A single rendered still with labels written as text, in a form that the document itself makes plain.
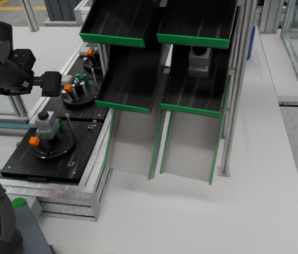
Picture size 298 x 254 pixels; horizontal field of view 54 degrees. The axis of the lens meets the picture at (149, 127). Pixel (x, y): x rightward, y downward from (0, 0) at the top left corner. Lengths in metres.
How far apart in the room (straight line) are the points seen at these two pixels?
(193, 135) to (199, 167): 0.08
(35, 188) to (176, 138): 0.41
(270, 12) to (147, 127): 1.19
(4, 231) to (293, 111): 1.17
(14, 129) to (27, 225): 0.51
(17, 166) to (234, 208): 0.64
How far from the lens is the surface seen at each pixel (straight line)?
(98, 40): 0.60
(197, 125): 0.78
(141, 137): 0.79
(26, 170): 0.92
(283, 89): 1.37
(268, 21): 1.82
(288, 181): 1.00
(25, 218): 0.70
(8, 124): 1.16
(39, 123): 0.89
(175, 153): 0.78
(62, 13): 2.87
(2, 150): 1.11
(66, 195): 0.83
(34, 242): 0.66
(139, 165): 0.79
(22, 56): 0.80
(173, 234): 0.84
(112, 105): 0.67
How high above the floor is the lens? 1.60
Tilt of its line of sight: 41 degrees down
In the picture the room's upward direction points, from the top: 5 degrees counter-clockwise
